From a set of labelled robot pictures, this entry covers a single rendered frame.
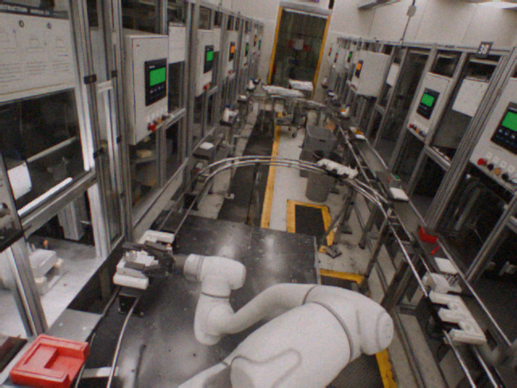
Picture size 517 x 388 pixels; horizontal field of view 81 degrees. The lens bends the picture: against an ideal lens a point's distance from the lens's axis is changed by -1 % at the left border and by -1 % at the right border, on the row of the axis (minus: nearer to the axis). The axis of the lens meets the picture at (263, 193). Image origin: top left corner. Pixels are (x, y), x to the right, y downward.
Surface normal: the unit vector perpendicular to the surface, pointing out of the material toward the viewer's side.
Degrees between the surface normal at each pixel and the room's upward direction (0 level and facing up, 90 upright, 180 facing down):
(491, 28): 90
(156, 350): 0
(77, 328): 0
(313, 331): 12
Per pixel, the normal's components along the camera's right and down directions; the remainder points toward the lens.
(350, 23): -0.08, 0.46
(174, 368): 0.15, -0.87
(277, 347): -0.01, -0.77
